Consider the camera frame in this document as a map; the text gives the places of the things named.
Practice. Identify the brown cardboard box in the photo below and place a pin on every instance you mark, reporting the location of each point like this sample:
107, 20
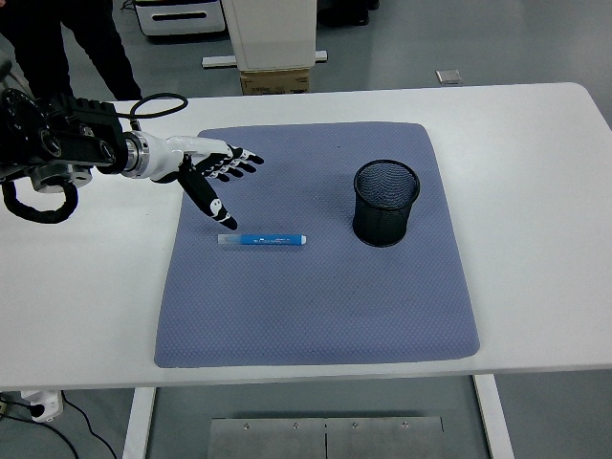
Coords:
275, 82

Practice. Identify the small grey floor plate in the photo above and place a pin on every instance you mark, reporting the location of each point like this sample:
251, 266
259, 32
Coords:
448, 77

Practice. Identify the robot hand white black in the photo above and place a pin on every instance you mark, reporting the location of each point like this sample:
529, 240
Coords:
162, 155

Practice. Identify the white power strip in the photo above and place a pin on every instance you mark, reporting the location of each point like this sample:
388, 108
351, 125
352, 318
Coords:
45, 406

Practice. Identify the white stand base bar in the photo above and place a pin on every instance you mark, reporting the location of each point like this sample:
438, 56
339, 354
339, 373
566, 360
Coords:
220, 61

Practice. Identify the blue-grey textured mat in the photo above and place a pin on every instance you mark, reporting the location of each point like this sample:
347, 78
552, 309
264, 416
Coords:
311, 296

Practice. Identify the white table leg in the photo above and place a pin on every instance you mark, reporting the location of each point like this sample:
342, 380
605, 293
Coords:
138, 421
492, 421

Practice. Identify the black mesh pen holder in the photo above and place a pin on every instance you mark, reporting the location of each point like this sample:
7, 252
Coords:
381, 225

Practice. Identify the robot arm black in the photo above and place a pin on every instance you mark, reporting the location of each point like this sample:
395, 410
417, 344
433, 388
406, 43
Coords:
72, 143

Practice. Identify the white cabinet with dark slot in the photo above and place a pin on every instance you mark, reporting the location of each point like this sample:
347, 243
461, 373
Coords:
191, 28

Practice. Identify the blue marker pen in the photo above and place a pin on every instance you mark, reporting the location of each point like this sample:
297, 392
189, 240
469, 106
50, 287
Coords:
268, 239

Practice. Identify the white upright stand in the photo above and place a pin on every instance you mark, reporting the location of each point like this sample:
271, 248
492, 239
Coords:
272, 33

